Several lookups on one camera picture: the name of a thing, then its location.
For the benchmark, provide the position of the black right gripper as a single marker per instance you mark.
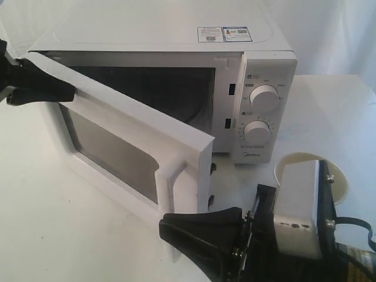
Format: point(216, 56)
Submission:
point(226, 245)

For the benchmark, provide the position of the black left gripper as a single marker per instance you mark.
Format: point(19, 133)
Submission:
point(22, 82)

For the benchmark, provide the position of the white microwave door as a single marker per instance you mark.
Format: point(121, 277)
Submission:
point(147, 161)

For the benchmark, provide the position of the cream ceramic bowl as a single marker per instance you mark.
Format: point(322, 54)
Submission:
point(340, 186)

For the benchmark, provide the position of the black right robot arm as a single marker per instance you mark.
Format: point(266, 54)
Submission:
point(342, 264)

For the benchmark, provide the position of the glass microwave turntable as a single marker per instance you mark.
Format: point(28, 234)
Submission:
point(198, 110)

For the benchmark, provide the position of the white microwave oven body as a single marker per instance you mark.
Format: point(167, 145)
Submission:
point(169, 47)

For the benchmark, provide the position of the lower white control knob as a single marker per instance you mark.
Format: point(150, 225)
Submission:
point(256, 132)

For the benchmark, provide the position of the white control knob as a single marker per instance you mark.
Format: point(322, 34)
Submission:
point(256, 132)
point(264, 98)

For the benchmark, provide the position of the upper white control knob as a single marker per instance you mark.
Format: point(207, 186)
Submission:
point(264, 98)

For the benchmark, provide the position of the blue white warning sticker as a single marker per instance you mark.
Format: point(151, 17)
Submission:
point(223, 34)

